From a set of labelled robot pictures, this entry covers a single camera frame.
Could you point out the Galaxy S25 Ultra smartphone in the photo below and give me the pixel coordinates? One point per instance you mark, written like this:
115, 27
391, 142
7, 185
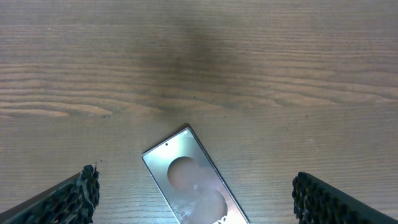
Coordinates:
190, 183

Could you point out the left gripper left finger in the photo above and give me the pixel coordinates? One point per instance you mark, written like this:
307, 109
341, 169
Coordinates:
72, 201

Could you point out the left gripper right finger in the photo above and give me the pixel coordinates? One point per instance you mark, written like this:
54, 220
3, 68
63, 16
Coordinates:
317, 202

